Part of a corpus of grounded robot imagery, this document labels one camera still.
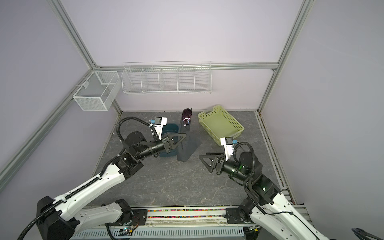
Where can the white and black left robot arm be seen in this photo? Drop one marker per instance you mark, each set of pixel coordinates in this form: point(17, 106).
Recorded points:
point(62, 217)

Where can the light green perforated plastic basket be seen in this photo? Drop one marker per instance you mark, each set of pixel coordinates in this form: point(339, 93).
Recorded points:
point(219, 123)

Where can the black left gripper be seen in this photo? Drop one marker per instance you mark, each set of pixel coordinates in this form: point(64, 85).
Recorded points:
point(168, 143)

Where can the white wire wall rack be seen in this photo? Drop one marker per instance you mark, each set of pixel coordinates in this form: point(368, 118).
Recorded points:
point(167, 77)

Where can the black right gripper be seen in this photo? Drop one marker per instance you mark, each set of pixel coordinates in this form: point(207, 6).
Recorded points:
point(219, 163)

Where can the white mesh wall basket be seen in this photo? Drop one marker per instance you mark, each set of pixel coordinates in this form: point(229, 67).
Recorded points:
point(98, 91)

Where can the teal plastic cutlery bin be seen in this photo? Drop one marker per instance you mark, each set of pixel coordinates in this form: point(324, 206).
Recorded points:
point(169, 129)

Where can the purple metallic spoon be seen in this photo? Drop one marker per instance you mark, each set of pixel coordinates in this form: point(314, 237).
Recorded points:
point(187, 113)

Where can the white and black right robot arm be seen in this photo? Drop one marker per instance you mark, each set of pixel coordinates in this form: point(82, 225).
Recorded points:
point(265, 204)

